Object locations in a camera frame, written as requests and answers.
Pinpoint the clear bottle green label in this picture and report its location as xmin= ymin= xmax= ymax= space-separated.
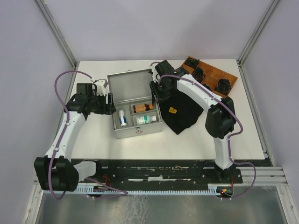
xmin=136 ymin=115 xmax=157 ymax=125

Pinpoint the brown wooden compartment tray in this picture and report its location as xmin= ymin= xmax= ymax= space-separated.
xmin=182 ymin=60 xmax=238 ymax=98

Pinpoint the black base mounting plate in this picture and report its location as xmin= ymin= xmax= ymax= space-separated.
xmin=92 ymin=159 xmax=243 ymax=191

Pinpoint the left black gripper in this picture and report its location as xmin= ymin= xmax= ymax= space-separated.
xmin=88 ymin=91 xmax=116 ymax=115

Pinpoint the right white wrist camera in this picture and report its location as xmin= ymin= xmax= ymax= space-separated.
xmin=149 ymin=65 xmax=160 ymax=83

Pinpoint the grey plastic divided tray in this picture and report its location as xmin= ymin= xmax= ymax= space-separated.
xmin=112 ymin=100 xmax=162 ymax=130

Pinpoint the dark rolled item compartment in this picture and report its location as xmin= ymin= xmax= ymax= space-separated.
xmin=192 ymin=67 xmax=206 ymax=83
xmin=184 ymin=57 xmax=200 ymax=69

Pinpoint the dark rolled item top compartment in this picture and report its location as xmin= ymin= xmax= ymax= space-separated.
xmin=184 ymin=57 xmax=200 ymax=69

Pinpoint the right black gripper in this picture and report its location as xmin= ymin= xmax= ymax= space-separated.
xmin=149 ymin=79 xmax=172 ymax=105

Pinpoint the grey metal first aid box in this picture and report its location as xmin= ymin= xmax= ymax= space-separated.
xmin=107 ymin=69 xmax=162 ymax=139

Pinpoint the light blue cable duct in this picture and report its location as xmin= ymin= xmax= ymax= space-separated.
xmin=43 ymin=183 xmax=233 ymax=196

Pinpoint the black folded cloth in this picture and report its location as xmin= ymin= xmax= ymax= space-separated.
xmin=159 ymin=90 xmax=204 ymax=135

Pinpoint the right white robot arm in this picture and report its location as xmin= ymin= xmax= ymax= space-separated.
xmin=149 ymin=60 xmax=236 ymax=182

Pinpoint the brown medicine bottle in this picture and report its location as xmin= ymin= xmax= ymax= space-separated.
xmin=133 ymin=104 xmax=154 ymax=113

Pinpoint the white blue tube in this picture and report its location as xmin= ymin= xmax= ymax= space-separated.
xmin=118 ymin=110 xmax=127 ymax=127

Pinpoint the green dark rolled item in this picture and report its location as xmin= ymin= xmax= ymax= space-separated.
xmin=204 ymin=84 xmax=213 ymax=91

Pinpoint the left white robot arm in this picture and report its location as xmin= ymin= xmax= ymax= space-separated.
xmin=34 ymin=79 xmax=116 ymax=192

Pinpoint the black rolled item right compartment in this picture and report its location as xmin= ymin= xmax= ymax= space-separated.
xmin=215 ymin=79 xmax=232 ymax=96

